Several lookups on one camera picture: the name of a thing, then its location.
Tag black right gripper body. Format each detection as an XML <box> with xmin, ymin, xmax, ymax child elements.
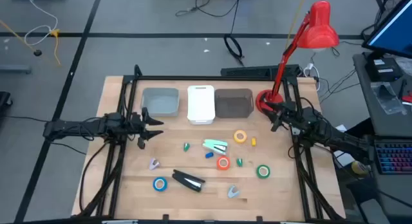
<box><xmin>270</xmin><ymin>100</ymin><xmax>299</xmax><ymax>133</ymax></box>

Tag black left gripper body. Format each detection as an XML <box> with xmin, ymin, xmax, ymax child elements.
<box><xmin>124</xmin><ymin>107</ymin><xmax>151</xmax><ymax>150</ymax></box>

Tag blue tape roll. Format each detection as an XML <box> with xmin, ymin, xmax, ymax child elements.
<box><xmin>152</xmin><ymin>176</ymin><xmax>168</xmax><ymax>192</ymax></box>

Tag large black stapler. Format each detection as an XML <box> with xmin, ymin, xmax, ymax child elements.
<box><xmin>171</xmin><ymin>169</ymin><xmax>206</xmax><ymax>193</ymax></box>

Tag green tape roll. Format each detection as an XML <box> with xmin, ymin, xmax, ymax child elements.
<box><xmin>256</xmin><ymin>164</ymin><xmax>271</xmax><ymax>180</ymax></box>

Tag mint green stapler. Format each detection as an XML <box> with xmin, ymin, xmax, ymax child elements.
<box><xmin>201</xmin><ymin>138</ymin><xmax>229</xmax><ymax>156</ymax></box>

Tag orange tape roll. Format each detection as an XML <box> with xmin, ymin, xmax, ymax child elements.
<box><xmin>216</xmin><ymin>156</ymin><xmax>231</xmax><ymax>171</ymax></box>

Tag grey staple remover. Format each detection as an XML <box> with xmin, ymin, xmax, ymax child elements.
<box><xmin>227</xmin><ymin>184</ymin><xmax>241</xmax><ymax>200</ymax></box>

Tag grey plastic bin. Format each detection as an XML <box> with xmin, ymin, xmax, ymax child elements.
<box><xmin>140</xmin><ymin>87</ymin><xmax>180</xmax><ymax>118</ymax></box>

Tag brown plastic bin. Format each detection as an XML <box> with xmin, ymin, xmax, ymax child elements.
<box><xmin>214</xmin><ymin>88</ymin><xmax>255</xmax><ymax>119</ymax></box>

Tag black power strip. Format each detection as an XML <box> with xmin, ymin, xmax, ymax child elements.
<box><xmin>220</xmin><ymin>64</ymin><xmax>302</xmax><ymax>80</ymax></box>

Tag white plastic bin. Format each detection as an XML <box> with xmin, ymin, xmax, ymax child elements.
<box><xmin>187</xmin><ymin>84</ymin><xmax>216</xmax><ymax>126</ymax></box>

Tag white power plug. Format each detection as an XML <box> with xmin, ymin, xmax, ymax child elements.
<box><xmin>302</xmin><ymin>62</ymin><xmax>321</xmax><ymax>91</ymax></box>

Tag white paper sheet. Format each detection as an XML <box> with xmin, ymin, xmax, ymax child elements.
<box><xmin>333</xmin><ymin>123</ymin><xmax>355</xmax><ymax>167</ymax></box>

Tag red desk lamp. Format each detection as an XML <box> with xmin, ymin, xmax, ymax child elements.
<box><xmin>255</xmin><ymin>0</ymin><xmax>341</xmax><ymax>115</ymax></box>

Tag grey side desk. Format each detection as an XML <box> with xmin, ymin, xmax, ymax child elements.
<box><xmin>352</xmin><ymin>51</ymin><xmax>412</xmax><ymax>218</ymax></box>

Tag clear plastic bag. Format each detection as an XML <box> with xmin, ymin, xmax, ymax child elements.
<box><xmin>370</xmin><ymin>81</ymin><xmax>407</xmax><ymax>115</ymax></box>

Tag small black computer box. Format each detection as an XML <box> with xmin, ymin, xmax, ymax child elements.
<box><xmin>365</xmin><ymin>56</ymin><xmax>403</xmax><ymax>82</ymax></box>

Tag backlit black keyboard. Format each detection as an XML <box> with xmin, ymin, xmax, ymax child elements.
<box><xmin>374</xmin><ymin>140</ymin><xmax>412</xmax><ymax>176</ymax></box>

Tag grey metal floor foot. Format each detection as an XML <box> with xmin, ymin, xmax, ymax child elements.
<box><xmin>0</xmin><ymin>64</ymin><xmax>32</xmax><ymax>75</ymax></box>

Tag black caster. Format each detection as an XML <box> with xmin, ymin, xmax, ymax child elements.
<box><xmin>0</xmin><ymin>91</ymin><xmax>13</xmax><ymax>109</ymax></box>

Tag computer monitor with blue screen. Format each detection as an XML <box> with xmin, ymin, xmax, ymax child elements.
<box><xmin>362</xmin><ymin>0</ymin><xmax>412</xmax><ymax>59</ymax></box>

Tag black aluminium table frame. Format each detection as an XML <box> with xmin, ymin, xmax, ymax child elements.
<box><xmin>77</xmin><ymin>64</ymin><xmax>346</xmax><ymax>223</ymax></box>

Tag coiled black cable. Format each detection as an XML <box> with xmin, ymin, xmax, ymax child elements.
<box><xmin>223</xmin><ymin>33</ymin><xmax>245</xmax><ymax>67</ymax></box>

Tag yellow hanging cable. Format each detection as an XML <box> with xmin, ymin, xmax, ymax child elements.
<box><xmin>285</xmin><ymin>0</ymin><xmax>308</xmax><ymax>48</ymax></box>

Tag loose black floor cable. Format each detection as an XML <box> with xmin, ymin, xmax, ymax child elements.
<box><xmin>175</xmin><ymin>0</ymin><xmax>243</xmax><ymax>18</ymax></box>

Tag yellow floor cable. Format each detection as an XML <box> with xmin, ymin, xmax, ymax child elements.
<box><xmin>0</xmin><ymin>19</ymin><xmax>62</xmax><ymax>67</ymax></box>

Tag white floor cable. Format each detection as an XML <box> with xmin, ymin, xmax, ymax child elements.
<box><xmin>24</xmin><ymin>0</ymin><xmax>59</xmax><ymax>46</ymax></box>

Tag black wire fan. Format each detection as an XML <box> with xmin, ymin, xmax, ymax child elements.
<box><xmin>373</xmin><ymin>0</ymin><xmax>403</xmax><ymax>25</ymax></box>

